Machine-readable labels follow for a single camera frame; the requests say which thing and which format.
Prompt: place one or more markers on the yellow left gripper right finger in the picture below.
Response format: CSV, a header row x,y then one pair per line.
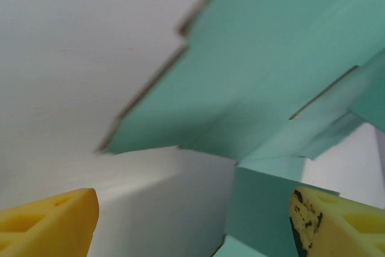
x,y
346,233

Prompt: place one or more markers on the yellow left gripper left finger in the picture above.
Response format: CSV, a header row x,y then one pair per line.
x,y
51,227

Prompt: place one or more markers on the green cloth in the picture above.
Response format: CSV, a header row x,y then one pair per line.
x,y
240,73

